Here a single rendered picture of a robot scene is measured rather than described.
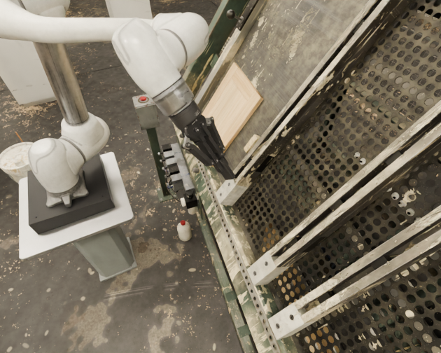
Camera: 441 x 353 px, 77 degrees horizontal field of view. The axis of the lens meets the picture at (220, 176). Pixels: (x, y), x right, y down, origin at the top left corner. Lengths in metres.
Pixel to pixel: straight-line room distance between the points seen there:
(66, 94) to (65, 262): 1.37
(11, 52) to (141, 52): 3.00
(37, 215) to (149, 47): 1.04
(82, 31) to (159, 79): 0.29
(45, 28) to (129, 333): 1.65
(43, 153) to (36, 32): 0.56
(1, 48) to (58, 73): 2.37
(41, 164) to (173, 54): 0.84
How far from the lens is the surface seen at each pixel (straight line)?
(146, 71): 0.65
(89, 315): 2.11
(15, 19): 0.95
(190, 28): 0.77
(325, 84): 0.97
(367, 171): 0.80
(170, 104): 0.67
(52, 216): 1.46
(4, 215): 2.83
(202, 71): 1.75
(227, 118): 1.34
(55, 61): 1.23
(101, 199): 1.42
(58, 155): 1.34
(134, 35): 0.66
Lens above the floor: 1.89
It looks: 50 degrees down
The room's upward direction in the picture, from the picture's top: straight up
